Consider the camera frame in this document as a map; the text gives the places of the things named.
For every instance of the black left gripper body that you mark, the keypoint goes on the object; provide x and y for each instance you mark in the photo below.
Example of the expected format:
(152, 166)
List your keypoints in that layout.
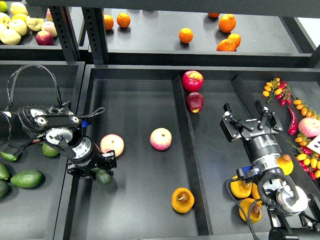
(90, 161)

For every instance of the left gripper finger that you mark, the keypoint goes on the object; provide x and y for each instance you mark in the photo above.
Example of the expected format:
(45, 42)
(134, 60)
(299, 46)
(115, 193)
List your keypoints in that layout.
(79, 172)
(109, 162)

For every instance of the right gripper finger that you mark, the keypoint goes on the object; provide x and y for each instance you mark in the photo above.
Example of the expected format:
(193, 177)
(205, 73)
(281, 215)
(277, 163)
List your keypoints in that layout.
(235, 122)
(267, 116)

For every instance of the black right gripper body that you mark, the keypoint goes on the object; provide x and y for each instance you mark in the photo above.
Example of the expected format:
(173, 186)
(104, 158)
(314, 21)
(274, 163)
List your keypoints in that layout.
(258, 144)

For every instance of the dark green avocado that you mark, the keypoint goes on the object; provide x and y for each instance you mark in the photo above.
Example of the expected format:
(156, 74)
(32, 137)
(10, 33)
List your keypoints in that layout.
(102, 176)

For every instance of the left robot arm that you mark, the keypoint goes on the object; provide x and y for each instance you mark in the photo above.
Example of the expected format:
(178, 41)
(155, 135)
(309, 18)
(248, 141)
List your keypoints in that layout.
(62, 130)

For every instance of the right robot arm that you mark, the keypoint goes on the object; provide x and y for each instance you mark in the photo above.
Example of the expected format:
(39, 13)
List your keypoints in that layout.
(293, 215)

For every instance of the light green avocado lower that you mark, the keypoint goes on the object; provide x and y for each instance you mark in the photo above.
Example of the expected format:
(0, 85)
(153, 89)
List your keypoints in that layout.
(49, 151)

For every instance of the green avocado lying flat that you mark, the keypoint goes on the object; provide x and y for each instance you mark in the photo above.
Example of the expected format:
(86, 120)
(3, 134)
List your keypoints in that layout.
(27, 179)

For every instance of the green avocado far left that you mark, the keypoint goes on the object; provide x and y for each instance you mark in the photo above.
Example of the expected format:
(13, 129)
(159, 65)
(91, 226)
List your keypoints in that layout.
(10, 157)

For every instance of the avocado at edge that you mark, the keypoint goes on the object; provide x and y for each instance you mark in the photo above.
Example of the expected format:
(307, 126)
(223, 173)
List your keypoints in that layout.
(4, 188)
(4, 173)

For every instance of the avocado at lower left edge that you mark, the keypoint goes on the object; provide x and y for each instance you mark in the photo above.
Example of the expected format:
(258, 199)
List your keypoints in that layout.
(4, 188)

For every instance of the yellow pear bottom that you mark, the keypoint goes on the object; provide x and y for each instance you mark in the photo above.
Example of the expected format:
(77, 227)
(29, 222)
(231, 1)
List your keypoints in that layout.
(256, 212)

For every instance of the pink apple left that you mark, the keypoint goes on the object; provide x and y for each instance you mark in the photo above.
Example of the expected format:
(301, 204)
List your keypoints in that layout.
(112, 142)

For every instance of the pink apple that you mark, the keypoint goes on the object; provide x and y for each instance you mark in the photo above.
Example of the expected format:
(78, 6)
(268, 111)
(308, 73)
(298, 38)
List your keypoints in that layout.
(112, 142)
(161, 139)

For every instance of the red chili pepper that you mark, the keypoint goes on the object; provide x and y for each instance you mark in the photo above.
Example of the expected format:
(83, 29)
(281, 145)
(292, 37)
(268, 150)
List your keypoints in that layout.
(293, 126)

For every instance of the black tray divider right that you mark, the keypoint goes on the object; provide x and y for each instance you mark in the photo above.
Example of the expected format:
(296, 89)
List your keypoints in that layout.
(299, 176)

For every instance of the black tray divider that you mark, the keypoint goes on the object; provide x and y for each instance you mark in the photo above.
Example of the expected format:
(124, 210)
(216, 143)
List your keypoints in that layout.
(195, 181)
(299, 176)

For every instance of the upper cherry tomato bunch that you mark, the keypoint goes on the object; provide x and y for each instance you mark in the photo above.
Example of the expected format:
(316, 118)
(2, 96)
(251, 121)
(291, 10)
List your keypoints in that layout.
(279, 90)

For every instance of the cherry tomato bunch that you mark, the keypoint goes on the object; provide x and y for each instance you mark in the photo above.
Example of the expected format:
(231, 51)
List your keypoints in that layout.
(307, 158)
(279, 90)

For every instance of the dark red apple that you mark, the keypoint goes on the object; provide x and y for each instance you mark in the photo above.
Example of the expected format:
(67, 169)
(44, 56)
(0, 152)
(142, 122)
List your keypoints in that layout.
(195, 102)

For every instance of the pink apple right edge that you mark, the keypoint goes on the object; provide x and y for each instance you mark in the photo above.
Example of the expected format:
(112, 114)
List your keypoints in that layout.
(309, 126)

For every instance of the bright red apple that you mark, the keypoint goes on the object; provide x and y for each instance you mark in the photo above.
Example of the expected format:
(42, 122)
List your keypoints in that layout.
(192, 81)

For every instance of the white label card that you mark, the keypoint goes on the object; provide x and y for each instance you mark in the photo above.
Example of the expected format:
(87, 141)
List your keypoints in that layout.
(314, 145)

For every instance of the lower cherry tomato bunch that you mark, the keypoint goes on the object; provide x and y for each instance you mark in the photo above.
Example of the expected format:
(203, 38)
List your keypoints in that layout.
(307, 158)

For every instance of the black left tray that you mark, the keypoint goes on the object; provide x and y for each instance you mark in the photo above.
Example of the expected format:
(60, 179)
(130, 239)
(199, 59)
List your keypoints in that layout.
(40, 213)

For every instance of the black tray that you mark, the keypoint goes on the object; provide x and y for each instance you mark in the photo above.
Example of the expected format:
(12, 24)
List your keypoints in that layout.
(137, 204)
(40, 213)

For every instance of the pink apple centre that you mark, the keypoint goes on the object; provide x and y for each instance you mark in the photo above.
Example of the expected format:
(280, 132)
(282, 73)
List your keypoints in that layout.
(161, 139)

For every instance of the black middle tray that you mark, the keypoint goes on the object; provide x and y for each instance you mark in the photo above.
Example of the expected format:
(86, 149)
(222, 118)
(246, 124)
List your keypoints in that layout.
(137, 204)

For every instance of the orange front right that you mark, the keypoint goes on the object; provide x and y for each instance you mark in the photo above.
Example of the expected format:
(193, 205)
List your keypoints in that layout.
(226, 45)

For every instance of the orange right small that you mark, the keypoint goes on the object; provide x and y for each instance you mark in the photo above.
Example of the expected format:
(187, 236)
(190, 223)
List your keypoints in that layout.
(236, 38)

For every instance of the orange centre shelf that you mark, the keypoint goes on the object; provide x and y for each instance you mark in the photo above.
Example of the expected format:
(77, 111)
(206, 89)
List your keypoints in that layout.
(185, 35)

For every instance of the large orange upper right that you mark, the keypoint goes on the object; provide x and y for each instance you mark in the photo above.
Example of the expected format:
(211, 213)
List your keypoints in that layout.
(227, 23)

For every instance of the orange under top shelf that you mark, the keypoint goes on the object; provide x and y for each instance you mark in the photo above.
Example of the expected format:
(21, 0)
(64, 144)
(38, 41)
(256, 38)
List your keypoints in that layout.
(213, 15)

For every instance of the black tray divider centre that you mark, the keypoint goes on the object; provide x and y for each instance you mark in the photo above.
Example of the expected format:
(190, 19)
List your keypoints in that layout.
(195, 181)

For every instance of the right black shelf post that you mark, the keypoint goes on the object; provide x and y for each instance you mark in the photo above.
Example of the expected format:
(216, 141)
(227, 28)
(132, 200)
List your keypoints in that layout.
(96, 32)

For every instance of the black shelf post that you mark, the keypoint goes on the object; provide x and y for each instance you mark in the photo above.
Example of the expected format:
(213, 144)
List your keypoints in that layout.
(96, 32)
(65, 32)

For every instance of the left black shelf post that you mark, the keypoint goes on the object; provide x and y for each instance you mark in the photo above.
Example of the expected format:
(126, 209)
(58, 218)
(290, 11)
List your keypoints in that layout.
(65, 32)

